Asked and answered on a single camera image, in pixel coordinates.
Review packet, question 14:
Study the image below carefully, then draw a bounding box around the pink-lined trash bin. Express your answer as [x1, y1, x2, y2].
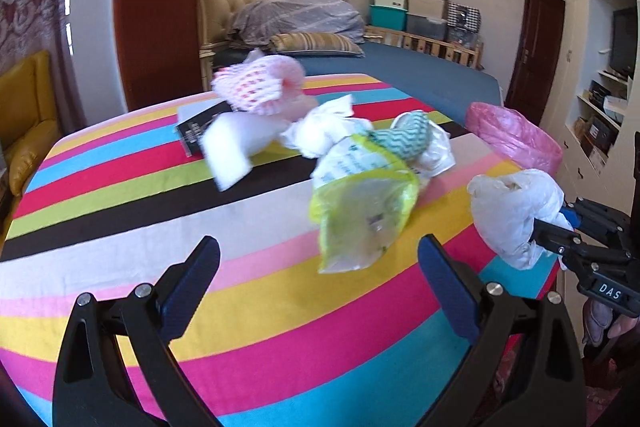
[466, 102, 563, 178]

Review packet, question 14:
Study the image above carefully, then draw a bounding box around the checkered bag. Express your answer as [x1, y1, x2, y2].
[446, 2, 482, 30]

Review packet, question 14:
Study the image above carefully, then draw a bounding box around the white plastic bag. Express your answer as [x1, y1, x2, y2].
[467, 169, 576, 270]

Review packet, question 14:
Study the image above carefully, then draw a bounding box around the brown wooden panel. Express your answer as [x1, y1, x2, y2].
[114, 0, 203, 112]

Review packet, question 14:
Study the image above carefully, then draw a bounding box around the clear plastic bag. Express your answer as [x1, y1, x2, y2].
[390, 112, 457, 188]

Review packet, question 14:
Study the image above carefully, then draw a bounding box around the person's right hand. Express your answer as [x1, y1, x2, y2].
[582, 297, 640, 350]

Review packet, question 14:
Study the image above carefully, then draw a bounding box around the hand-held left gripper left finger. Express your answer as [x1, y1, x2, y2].
[52, 235, 223, 427]

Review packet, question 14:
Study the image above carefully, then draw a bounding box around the black device box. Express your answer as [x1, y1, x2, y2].
[590, 81, 613, 105]

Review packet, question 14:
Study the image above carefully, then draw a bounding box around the wooden crib rail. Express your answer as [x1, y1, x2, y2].
[364, 26, 483, 68]

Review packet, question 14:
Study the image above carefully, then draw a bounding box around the teal zigzag cloth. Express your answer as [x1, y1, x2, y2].
[370, 111, 435, 162]

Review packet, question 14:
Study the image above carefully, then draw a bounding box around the lace curtain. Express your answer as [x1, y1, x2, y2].
[0, 0, 76, 72]

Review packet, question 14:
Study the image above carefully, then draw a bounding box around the clear storage box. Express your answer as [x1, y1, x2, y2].
[405, 13, 447, 40]

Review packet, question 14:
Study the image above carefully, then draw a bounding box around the black and white box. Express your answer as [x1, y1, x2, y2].
[175, 102, 231, 158]

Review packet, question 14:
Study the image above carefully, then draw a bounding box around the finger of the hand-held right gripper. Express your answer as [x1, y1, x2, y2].
[562, 199, 632, 248]
[530, 219, 631, 270]

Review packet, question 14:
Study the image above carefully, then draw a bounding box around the grey duvet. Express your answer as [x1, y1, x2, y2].
[229, 0, 366, 48]

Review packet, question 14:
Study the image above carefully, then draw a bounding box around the bed with blue sheet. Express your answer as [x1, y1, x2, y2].
[200, 42, 503, 128]

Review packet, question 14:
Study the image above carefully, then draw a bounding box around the black television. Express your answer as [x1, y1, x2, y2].
[611, 7, 640, 78]

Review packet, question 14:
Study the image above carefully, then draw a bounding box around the white wall cabinet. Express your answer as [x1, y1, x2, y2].
[540, 0, 640, 208]

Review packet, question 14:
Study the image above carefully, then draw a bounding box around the yellow armchair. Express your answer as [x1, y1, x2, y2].
[0, 51, 63, 198]

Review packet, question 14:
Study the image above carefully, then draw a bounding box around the striped tablecloth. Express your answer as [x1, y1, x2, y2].
[0, 74, 561, 427]

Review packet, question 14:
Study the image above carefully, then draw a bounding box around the black safe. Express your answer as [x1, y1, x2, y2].
[582, 116, 618, 158]

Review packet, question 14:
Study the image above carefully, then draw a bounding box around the striped pillow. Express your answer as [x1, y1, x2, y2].
[267, 32, 365, 58]

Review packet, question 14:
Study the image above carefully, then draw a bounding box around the white tissue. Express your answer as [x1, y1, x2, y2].
[280, 94, 373, 158]

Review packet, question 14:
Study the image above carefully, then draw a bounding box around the yellow-green plastic bag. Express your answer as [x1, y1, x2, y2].
[308, 132, 421, 275]

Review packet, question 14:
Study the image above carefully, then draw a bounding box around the white foam block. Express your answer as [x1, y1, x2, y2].
[201, 112, 291, 192]

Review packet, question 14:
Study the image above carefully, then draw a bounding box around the pink foam fruit net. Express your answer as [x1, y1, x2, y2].
[212, 54, 307, 115]

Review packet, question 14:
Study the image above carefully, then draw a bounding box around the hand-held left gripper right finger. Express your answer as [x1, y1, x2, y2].
[417, 234, 586, 427]

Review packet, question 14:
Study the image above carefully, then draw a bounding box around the grey-beige storage box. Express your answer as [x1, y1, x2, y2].
[406, 0, 447, 18]

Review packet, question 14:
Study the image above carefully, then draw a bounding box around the dark wooden door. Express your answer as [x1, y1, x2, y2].
[505, 0, 566, 128]

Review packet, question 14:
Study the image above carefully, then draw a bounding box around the teal storage box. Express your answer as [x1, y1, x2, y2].
[369, 4, 408, 31]

